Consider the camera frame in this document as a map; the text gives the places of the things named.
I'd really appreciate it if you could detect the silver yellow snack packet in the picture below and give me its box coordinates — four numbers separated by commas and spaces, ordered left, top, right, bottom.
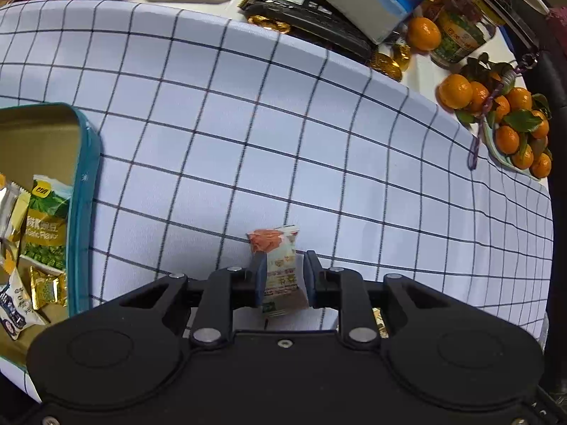
0, 181, 33, 242

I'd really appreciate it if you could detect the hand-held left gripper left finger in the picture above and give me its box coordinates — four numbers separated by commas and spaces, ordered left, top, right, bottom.
108, 254, 268, 350

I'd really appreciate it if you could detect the dark blue white snack packet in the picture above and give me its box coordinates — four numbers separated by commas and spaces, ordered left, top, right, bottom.
0, 268, 46, 341

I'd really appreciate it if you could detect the brown gold patterned snack packet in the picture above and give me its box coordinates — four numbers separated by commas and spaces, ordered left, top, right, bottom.
371, 307, 391, 340

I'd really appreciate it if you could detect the green pea snack packet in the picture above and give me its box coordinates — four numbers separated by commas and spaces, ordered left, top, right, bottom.
20, 175, 74, 272

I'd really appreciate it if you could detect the single mandarin orange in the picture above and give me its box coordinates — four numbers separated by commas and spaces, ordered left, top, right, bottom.
406, 17, 443, 52

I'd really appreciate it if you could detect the pale green plate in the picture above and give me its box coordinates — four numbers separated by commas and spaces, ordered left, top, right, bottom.
481, 119, 554, 182

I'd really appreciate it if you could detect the heap of leafy mandarins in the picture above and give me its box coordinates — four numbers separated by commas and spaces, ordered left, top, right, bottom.
436, 53, 554, 180

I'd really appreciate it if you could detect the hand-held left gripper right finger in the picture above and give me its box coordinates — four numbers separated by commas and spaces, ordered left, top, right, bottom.
305, 251, 455, 350

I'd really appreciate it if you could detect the white blue checked tablecloth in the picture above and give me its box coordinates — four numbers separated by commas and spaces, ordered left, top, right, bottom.
0, 0, 555, 408

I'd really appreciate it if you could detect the yellow green candy packet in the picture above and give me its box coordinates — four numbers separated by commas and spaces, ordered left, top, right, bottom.
29, 266, 70, 311

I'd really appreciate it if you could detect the purple braided cord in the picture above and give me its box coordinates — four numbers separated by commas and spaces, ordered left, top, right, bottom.
467, 55, 539, 170

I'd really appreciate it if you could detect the white hawthorn snack packet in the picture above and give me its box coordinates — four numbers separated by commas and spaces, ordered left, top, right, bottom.
247, 226, 310, 318

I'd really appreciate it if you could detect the jar with green label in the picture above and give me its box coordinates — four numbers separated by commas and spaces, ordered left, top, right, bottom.
430, 0, 498, 70

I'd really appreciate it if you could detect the black chair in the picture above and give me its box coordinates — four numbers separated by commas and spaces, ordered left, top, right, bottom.
509, 0, 567, 109

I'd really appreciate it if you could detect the gold tin tray teal rim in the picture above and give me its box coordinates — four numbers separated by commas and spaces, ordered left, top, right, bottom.
0, 103, 102, 371

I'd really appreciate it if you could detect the long black snack packet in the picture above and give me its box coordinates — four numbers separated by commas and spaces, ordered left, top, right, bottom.
241, 0, 376, 62

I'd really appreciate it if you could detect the gold foil chocolate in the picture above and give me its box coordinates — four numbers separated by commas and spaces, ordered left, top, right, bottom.
247, 15, 291, 34
370, 52, 404, 83
392, 44, 414, 72

